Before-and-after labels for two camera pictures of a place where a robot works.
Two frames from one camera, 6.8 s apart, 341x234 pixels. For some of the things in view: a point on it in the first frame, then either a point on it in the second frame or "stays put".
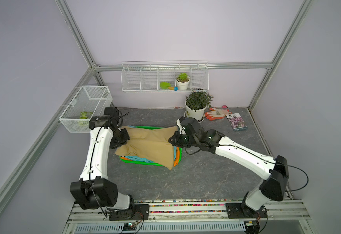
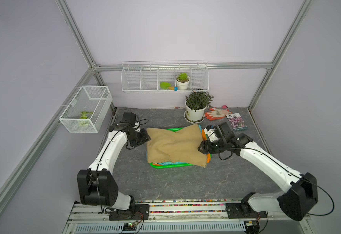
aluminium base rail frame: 284,217 stays put
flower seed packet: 236,122 stays put
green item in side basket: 83,120 stays put
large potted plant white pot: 196,104 stays put
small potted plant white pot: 182,81 stays put
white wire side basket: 90,101 stays put
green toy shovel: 165,85 stays put
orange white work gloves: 217,114 stays put
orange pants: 176,161 → 208,159
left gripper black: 125,137 → 144,138
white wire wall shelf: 165,76 stays put
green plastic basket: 139,162 → 156,166
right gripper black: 176,140 → 206,144
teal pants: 147,161 → 171,163
